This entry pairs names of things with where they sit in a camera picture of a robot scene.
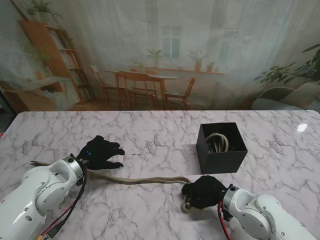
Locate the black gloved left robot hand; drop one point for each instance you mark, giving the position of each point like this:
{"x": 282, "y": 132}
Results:
{"x": 100, "y": 155}

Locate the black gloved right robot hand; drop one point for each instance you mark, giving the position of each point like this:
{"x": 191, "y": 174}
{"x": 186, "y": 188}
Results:
{"x": 205, "y": 192}

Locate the black square storage box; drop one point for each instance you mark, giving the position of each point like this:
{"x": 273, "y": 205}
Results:
{"x": 220, "y": 162}

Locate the beige woven belt looped end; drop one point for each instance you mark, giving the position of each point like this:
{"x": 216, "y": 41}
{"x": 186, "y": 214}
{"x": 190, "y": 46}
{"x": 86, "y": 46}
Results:
{"x": 140, "y": 180}

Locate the beige woven belt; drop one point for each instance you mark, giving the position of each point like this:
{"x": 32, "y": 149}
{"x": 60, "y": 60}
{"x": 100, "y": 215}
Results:
{"x": 217, "y": 143}

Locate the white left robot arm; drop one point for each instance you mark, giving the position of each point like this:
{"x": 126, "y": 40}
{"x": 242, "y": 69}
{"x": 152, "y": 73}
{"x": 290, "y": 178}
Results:
{"x": 35, "y": 197}

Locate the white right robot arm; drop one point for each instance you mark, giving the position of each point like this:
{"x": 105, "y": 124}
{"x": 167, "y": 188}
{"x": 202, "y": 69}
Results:
{"x": 260, "y": 212}

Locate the printed room scene backdrop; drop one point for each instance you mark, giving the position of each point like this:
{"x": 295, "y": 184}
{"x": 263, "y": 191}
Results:
{"x": 160, "y": 37}

